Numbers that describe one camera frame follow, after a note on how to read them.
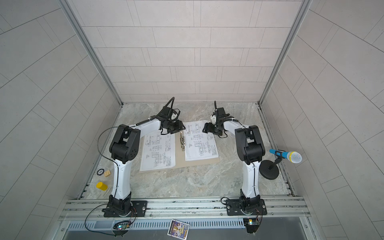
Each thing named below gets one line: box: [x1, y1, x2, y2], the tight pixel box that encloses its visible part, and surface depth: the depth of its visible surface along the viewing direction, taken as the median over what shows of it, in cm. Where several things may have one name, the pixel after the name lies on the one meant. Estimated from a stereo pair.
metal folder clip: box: [180, 131, 186, 152], surface depth 96 cm
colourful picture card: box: [167, 219, 190, 240], surface depth 66 cm
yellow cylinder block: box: [96, 181, 108, 191], surface depth 76 cm
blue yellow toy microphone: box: [269, 149, 303, 164], surface depth 64 cm
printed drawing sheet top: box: [139, 133, 176, 172], surface depth 91 cm
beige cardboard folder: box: [139, 130, 220, 174], surface depth 89 cm
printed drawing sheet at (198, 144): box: [183, 120, 219, 162], surface depth 96 cm
